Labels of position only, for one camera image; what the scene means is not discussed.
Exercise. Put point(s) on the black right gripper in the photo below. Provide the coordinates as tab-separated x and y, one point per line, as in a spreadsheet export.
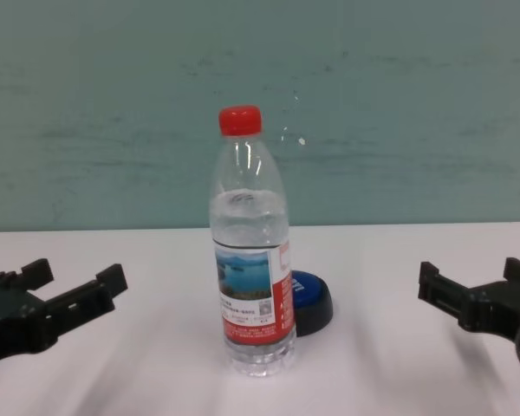
498	307

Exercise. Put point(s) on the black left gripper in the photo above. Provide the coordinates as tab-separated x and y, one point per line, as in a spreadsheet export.
13	316

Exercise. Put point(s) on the blue push button black base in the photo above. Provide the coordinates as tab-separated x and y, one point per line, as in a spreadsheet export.
310	299

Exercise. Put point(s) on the clear water bottle red cap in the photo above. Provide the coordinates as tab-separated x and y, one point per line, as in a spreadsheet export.
251	268

